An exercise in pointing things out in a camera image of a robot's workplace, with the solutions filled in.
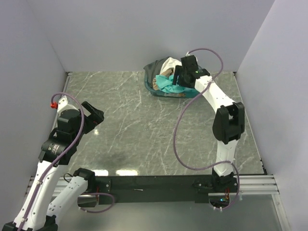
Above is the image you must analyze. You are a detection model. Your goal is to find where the teal t shirt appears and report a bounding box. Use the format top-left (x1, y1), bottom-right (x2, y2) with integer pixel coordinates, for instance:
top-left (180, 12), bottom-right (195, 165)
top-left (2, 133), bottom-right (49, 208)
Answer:
top-left (155, 75), bottom-right (196, 93)

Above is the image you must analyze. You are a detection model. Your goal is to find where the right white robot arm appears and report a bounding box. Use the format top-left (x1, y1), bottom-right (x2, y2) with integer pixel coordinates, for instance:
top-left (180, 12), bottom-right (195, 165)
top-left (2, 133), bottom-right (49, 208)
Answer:
top-left (173, 55), bottom-right (245, 192)

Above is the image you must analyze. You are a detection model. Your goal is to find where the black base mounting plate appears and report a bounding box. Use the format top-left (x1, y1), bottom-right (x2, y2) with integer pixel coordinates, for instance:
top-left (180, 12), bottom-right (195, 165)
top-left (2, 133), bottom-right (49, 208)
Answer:
top-left (84, 174), bottom-right (239, 203)

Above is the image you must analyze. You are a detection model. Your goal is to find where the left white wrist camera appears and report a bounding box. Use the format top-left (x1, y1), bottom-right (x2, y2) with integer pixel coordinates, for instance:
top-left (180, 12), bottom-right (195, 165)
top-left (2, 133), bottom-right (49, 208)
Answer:
top-left (51, 96), bottom-right (77, 115)

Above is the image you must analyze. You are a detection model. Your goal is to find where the white t shirt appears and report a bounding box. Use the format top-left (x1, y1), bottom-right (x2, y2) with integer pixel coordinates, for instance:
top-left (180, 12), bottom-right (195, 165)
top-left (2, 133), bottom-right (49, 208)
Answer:
top-left (160, 57), bottom-right (182, 74)

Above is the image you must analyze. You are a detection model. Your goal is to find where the teal plastic laundry basket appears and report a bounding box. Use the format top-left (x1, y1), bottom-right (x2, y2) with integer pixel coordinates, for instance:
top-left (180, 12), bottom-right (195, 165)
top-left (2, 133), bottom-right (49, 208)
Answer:
top-left (143, 61), bottom-right (199, 98)

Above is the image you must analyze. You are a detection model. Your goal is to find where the dark grey t shirt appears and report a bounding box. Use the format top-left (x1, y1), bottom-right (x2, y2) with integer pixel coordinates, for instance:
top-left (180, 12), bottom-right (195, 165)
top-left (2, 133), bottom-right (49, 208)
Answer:
top-left (143, 57), bottom-right (168, 85)

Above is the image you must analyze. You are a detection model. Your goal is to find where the beige t shirt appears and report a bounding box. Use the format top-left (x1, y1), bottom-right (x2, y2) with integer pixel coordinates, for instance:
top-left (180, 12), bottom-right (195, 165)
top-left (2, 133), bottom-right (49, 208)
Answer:
top-left (151, 69), bottom-right (175, 90)

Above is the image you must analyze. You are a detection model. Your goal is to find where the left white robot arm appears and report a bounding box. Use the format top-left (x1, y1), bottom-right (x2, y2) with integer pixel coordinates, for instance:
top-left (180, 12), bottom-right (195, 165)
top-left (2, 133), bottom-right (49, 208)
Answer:
top-left (2, 98), bottom-right (104, 231)

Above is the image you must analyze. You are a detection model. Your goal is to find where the aluminium frame rail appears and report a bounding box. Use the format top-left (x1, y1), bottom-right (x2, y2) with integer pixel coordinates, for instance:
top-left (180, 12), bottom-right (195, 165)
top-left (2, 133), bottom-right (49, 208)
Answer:
top-left (25, 175), bottom-right (280, 197)

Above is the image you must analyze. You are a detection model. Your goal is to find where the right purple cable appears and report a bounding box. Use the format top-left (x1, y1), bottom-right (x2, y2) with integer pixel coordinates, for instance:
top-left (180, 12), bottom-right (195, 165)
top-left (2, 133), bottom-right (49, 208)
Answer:
top-left (173, 48), bottom-right (241, 212)

